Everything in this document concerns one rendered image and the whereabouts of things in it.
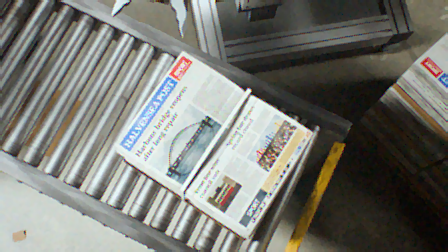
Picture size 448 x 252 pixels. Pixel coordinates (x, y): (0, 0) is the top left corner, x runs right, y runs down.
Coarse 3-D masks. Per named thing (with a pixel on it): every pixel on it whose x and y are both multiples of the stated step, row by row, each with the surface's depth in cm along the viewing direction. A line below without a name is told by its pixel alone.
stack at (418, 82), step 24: (432, 48) 168; (408, 72) 173; (432, 72) 166; (384, 96) 196; (432, 96) 172; (360, 120) 227; (408, 120) 194; (360, 144) 242; (384, 144) 224; (432, 144) 192; (384, 168) 241; (408, 168) 221; (408, 192) 239; (432, 192) 218; (432, 216) 236
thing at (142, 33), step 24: (72, 0) 170; (96, 0) 170; (120, 24) 169; (144, 24) 169; (168, 48) 167; (192, 48) 168; (240, 72) 166; (264, 96) 165; (288, 96) 165; (312, 120) 164; (336, 120) 164
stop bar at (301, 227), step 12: (336, 144) 160; (336, 156) 159; (324, 168) 158; (324, 180) 157; (312, 192) 157; (312, 204) 156; (300, 216) 155; (312, 216) 155; (300, 228) 154; (300, 240) 153
